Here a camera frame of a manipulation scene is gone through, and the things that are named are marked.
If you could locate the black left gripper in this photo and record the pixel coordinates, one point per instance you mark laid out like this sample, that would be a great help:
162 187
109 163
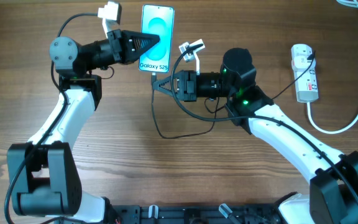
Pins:
123 48

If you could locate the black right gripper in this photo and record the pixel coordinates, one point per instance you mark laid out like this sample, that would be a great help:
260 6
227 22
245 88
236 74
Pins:
184 76

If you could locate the Galaxy S25 smartphone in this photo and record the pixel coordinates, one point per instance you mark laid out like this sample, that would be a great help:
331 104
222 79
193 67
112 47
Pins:
157 21

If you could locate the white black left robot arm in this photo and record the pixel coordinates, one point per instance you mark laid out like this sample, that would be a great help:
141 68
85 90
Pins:
43 177

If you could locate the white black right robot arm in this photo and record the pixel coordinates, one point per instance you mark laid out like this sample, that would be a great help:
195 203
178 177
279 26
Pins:
332 176

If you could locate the white charger plug adapter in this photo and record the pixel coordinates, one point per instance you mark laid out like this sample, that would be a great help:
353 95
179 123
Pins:
301 63

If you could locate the white power strip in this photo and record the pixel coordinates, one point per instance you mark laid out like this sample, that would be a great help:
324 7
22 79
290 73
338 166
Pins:
306 86

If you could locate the black mounting rail base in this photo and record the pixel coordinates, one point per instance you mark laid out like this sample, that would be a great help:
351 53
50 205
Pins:
246 214

